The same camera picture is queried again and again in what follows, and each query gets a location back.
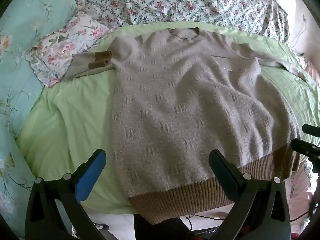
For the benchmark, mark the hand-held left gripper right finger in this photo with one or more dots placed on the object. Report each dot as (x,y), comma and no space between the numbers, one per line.
(225,177)

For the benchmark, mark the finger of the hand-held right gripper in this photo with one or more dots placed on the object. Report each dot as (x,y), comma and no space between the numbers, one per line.
(311,130)
(303,147)

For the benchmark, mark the white red floral quilt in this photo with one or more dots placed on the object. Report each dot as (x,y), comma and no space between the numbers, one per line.
(175,0)

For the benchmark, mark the beige knit sweater brown hem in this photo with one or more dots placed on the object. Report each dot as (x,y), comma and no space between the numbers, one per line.
(175,92)

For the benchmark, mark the teal floral blanket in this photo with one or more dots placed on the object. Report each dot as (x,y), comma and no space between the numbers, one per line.
(22,42)

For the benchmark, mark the light green bedsheet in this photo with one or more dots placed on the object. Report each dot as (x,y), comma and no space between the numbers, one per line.
(70,120)

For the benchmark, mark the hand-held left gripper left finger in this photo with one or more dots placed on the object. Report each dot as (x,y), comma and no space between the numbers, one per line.
(90,176)

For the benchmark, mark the dark cloth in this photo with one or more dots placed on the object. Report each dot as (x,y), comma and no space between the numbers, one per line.
(160,230)

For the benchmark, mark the pink floral ruffled pillow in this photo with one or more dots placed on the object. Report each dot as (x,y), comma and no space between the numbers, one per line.
(62,47)

